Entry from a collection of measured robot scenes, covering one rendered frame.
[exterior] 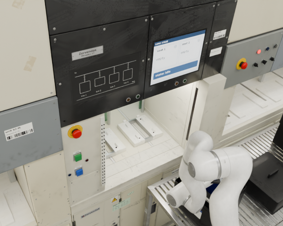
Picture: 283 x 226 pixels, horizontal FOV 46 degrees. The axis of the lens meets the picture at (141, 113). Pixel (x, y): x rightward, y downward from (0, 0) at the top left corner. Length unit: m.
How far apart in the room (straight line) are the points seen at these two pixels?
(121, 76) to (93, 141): 0.34
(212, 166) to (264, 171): 1.01
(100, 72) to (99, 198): 0.78
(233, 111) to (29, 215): 1.49
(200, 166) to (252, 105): 1.50
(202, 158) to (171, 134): 1.01
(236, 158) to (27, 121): 0.75
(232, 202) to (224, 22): 0.83
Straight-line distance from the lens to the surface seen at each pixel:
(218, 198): 1.21
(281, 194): 2.03
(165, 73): 1.51
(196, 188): 1.47
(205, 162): 1.12
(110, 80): 1.35
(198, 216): 1.83
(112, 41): 1.27
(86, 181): 1.69
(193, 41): 1.54
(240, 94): 2.65
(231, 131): 2.28
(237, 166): 1.17
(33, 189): 1.56
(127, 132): 2.09
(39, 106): 1.26
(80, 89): 1.30
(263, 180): 2.05
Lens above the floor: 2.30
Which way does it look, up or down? 39 degrees down
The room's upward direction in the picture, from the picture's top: 4 degrees clockwise
